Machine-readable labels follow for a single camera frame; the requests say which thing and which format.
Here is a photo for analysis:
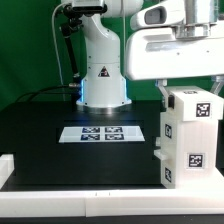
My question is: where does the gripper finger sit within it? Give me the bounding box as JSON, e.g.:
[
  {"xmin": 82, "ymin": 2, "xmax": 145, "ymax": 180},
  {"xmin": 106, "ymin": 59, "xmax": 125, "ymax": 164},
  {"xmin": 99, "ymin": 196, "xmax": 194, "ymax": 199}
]
[
  {"xmin": 156, "ymin": 79, "xmax": 168, "ymax": 98},
  {"xmin": 211, "ymin": 75, "xmax": 224, "ymax": 95}
]

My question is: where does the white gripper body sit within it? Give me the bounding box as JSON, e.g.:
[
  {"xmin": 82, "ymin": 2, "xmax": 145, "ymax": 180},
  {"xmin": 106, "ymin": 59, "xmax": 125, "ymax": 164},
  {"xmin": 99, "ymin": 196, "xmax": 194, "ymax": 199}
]
[{"xmin": 126, "ymin": 23, "xmax": 224, "ymax": 80}]

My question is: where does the white cabinet body box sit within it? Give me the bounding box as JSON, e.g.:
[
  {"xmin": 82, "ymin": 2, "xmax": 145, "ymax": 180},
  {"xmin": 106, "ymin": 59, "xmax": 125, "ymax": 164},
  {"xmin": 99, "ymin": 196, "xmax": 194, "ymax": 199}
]
[{"xmin": 153, "ymin": 111, "xmax": 224, "ymax": 190}]

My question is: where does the white cabinet top block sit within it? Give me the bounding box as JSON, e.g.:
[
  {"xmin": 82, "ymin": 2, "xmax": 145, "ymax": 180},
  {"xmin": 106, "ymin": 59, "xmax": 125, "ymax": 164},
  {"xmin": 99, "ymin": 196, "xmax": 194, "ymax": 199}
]
[{"xmin": 166, "ymin": 86, "xmax": 224, "ymax": 121}]

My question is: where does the white cabinet door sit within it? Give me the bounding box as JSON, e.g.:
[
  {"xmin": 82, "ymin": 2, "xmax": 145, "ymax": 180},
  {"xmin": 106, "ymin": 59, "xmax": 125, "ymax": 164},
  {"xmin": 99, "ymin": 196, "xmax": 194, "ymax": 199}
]
[{"xmin": 154, "ymin": 112, "xmax": 175, "ymax": 188}]

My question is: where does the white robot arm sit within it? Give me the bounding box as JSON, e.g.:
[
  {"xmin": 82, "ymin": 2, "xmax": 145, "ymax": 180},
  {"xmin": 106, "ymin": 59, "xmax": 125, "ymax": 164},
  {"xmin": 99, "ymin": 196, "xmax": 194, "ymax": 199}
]
[{"xmin": 72, "ymin": 0, "xmax": 224, "ymax": 110}]

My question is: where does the white fiducial marker sheet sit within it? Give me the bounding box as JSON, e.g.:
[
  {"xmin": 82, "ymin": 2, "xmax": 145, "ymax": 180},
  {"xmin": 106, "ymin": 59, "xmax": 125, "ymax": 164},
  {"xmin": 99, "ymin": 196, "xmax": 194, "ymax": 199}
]
[{"xmin": 59, "ymin": 126, "xmax": 145, "ymax": 143}]

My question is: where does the black cable on table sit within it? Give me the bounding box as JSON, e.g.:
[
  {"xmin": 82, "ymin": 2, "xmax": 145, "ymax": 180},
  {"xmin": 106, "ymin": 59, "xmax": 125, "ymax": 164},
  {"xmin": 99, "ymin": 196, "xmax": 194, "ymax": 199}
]
[{"xmin": 14, "ymin": 83, "xmax": 83, "ymax": 103}]

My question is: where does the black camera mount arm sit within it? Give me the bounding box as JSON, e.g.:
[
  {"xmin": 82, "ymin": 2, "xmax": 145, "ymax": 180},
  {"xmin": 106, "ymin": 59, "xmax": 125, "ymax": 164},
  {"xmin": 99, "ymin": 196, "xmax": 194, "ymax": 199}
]
[{"xmin": 60, "ymin": 0, "xmax": 107, "ymax": 82}]

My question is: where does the white L-shaped obstacle wall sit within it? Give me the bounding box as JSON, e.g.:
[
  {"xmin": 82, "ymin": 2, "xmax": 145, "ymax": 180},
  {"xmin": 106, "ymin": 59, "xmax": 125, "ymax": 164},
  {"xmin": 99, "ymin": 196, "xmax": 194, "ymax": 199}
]
[{"xmin": 0, "ymin": 151, "xmax": 224, "ymax": 218}]

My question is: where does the white cable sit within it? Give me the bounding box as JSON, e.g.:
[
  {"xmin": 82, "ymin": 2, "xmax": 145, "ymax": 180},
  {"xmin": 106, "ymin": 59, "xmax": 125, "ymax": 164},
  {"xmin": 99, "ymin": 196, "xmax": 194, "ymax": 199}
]
[{"xmin": 51, "ymin": 1, "xmax": 73, "ymax": 101}]

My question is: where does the white wall piece left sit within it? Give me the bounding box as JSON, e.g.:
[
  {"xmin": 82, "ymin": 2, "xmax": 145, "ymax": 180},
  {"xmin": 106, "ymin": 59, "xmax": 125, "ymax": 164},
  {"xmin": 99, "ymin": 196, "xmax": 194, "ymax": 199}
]
[{"xmin": 0, "ymin": 154, "xmax": 14, "ymax": 189}]

